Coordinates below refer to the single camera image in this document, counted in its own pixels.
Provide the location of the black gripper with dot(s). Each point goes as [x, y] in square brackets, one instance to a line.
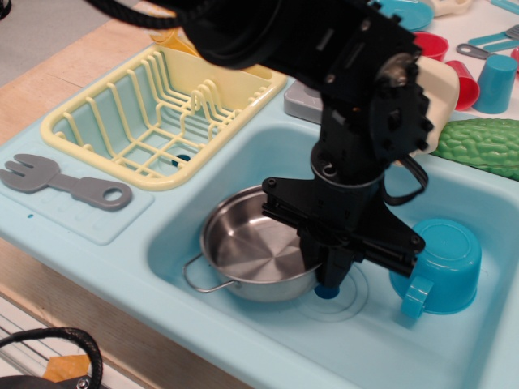
[342, 214]

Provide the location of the small steel pan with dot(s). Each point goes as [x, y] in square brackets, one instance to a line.
[254, 256]

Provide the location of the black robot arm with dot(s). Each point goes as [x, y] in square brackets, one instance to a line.
[364, 66]

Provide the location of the light blue toy sink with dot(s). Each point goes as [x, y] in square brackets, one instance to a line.
[122, 281]

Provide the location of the yellow plastic drying rack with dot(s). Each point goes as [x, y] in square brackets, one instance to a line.
[157, 119]

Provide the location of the grey toy faucet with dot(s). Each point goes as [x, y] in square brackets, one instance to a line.
[302, 102]

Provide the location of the green bumpy toy gourd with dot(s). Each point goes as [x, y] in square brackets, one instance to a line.
[487, 144]

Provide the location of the cream plastic detergent bottle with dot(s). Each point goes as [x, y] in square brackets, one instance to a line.
[440, 85]

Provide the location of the grey plastic toy fork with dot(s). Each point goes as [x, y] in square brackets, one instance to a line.
[30, 173]

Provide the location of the red plastic bowl cup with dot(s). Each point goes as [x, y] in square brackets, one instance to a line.
[432, 46]

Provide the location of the blue plastic tumbler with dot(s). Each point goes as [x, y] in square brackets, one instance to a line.
[496, 84]

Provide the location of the blue plastic plate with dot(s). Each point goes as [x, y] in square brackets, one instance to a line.
[414, 15]

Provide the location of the yellow dish brush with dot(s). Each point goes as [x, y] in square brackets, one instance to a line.
[174, 39]

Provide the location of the cream toy object top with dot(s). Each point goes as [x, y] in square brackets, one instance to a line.
[450, 7]

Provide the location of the orange tape piece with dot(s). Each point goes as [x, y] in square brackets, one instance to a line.
[62, 368]

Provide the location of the blue toy spatula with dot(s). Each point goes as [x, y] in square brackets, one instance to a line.
[500, 41]

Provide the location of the black device base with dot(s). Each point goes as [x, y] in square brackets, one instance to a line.
[30, 382]

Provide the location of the blue plastic cup with handle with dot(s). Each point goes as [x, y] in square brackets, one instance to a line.
[445, 276]

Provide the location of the grey toy utensil handle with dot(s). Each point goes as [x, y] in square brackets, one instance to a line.
[472, 51]

